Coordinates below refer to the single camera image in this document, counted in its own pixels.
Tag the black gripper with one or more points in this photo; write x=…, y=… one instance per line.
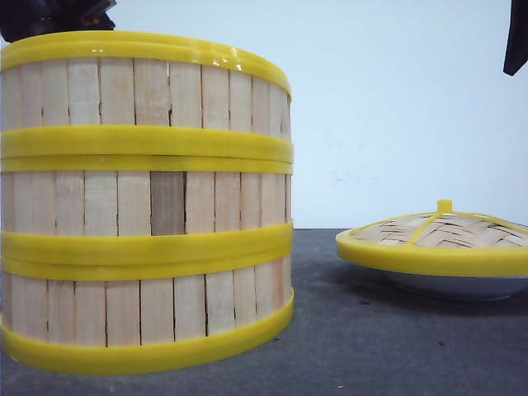
x=21, y=19

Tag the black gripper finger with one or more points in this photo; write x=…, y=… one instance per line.
x=516, y=51

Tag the woven bamboo steamer lid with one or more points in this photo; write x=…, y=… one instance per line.
x=443, y=242

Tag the white plate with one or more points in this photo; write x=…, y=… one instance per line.
x=459, y=288

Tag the front bamboo steamer drawer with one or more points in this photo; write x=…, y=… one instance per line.
x=215, y=310

